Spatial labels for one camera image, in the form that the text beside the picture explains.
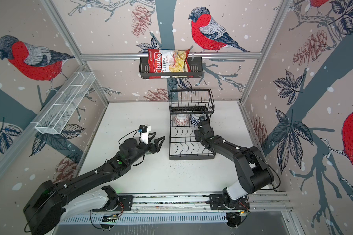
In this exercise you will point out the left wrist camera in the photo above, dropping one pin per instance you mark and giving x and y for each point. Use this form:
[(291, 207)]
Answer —
[(144, 131)]

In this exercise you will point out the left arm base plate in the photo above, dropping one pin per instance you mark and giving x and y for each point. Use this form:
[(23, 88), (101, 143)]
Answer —
[(117, 202)]

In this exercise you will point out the black wall basket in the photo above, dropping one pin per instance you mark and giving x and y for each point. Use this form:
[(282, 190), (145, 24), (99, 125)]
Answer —
[(195, 66)]

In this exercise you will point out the red cassava chips bag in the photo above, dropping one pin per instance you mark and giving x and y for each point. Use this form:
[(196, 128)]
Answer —
[(168, 61)]

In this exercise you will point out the black two-tier dish rack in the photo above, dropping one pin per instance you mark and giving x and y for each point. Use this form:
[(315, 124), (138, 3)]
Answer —
[(183, 145)]

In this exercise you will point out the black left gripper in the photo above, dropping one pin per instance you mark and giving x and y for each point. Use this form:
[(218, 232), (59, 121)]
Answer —
[(156, 148)]

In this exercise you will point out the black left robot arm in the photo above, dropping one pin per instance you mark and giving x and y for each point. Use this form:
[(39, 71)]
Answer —
[(47, 206)]

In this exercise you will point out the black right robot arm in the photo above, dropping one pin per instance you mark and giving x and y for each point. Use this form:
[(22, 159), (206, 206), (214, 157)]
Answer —
[(253, 172)]

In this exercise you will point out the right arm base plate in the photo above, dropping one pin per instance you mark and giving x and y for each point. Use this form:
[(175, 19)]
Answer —
[(223, 202)]

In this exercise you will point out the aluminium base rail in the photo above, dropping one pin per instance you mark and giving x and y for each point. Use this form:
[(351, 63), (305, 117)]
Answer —
[(199, 202)]

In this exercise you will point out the blue geometric patterned bowl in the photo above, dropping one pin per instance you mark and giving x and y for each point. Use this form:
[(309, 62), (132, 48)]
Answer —
[(181, 120)]

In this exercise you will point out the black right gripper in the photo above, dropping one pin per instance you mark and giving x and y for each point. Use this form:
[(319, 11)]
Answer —
[(196, 135)]

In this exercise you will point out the white mesh wall shelf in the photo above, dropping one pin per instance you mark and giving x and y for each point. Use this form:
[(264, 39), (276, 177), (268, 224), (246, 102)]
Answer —
[(67, 101)]

